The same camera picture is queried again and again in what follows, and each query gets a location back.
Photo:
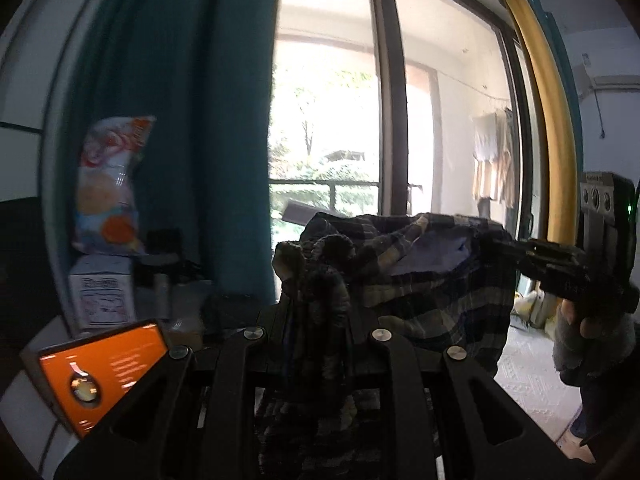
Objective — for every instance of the balcony railing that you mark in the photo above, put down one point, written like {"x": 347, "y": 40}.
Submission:
{"x": 320, "y": 185}

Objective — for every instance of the pale floor bag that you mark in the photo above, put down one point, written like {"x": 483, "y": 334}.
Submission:
{"x": 531, "y": 307}

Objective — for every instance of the person's right hand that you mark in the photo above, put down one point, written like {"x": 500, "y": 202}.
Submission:
{"x": 592, "y": 327}

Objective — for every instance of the teal curtain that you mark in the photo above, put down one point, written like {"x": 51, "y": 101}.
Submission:
{"x": 190, "y": 125}

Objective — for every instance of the grey flat board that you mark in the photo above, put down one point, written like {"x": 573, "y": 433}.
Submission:
{"x": 302, "y": 212}

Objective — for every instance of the yellow foam pipe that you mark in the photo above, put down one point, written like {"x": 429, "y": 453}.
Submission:
{"x": 545, "y": 110}

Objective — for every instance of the orange box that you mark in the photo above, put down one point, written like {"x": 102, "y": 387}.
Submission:
{"x": 95, "y": 375}

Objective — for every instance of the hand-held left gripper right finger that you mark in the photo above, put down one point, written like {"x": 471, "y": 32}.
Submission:
{"x": 390, "y": 360}

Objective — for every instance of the white patterned mat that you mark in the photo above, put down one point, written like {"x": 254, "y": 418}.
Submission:
{"x": 530, "y": 385}

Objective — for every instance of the colourful snack bag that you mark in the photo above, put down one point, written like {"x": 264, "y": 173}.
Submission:
{"x": 112, "y": 185}

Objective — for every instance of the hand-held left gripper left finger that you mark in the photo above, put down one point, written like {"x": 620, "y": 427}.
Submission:
{"x": 250, "y": 355}

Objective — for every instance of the person's leg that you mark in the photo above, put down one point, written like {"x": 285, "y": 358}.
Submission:
{"x": 607, "y": 420}

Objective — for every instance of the white air conditioner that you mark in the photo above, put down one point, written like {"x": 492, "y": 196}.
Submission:
{"x": 612, "y": 85}

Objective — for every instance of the blue plaid shirt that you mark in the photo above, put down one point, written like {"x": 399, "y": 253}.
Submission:
{"x": 425, "y": 300}

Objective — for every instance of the hanging beige clothes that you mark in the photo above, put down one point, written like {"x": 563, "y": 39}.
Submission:
{"x": 495, "y": 165}

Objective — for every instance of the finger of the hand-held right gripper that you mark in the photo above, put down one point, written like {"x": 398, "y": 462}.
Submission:
{"x": 537, "y": 255}

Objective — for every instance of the white printed carton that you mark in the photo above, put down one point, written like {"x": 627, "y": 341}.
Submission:
{"x": 102, "y": 295}

